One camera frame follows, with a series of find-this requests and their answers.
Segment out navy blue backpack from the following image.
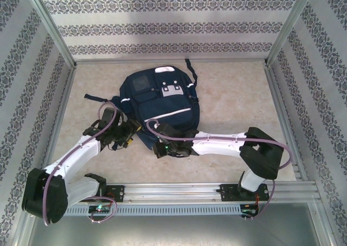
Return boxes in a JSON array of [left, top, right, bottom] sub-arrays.
[[83, 57, 202, 152]]

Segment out small controller board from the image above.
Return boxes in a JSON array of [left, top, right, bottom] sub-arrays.
[[241, 204, 259, 218], [88, 205, 112, 213]]

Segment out grey metal sheet panel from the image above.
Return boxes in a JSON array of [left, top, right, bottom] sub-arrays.
[[27, 216, 326, 246]]

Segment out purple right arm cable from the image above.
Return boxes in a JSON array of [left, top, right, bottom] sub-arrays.
[[145, 118, 294, 221]]

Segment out aluminium mounting rail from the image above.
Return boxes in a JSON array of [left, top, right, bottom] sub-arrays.
[[27, 182, 322, 203]]

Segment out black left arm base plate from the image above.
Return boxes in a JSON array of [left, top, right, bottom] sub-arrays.
[[102, 185, 126, 203]]

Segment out aluminium frame rail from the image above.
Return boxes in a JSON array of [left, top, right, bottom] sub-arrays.
[[37, 66, 78, 184], [75, 58, 268, 66], [264, 64, 309, 182]]

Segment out slotted grey cable tray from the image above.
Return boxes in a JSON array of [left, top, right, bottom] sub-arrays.
[[66, 204, 242, 216]]

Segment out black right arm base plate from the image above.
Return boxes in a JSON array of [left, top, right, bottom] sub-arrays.
[[220, 183, 271, 203]]

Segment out aluminium corner post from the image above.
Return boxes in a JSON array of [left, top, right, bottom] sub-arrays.
[[265, 0, 318, 66], [23, 0, 77, 68]]

